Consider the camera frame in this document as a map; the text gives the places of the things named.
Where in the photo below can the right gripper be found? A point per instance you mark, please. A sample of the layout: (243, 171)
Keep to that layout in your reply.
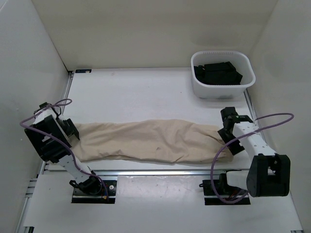
(234, 147)

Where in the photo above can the black folded trousers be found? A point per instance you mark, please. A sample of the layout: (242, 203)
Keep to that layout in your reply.
(223, 73)

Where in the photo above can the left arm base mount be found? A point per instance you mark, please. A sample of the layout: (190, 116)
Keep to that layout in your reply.
(94, 194)

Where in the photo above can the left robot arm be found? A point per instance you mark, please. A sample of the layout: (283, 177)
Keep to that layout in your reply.
(51, 136)

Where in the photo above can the aluminium front rail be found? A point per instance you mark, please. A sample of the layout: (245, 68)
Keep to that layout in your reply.
(157, 172)

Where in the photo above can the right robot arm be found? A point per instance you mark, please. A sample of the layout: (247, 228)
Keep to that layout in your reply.
(269, 172)

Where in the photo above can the aluminium left rail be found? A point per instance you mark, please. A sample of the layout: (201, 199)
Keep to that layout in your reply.
(21, 228)

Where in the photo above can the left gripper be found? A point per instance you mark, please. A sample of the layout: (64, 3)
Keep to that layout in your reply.
(71, 129)

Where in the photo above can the white plastic basket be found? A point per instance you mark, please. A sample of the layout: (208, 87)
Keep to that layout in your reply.
(239, 60)

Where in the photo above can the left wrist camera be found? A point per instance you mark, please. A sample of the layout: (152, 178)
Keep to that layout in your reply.
(55, 108)

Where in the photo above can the beige trousers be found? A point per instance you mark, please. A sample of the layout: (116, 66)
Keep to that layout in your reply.
(170, 141)

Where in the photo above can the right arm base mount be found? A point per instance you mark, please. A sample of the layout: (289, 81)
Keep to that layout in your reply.
(226, 192)

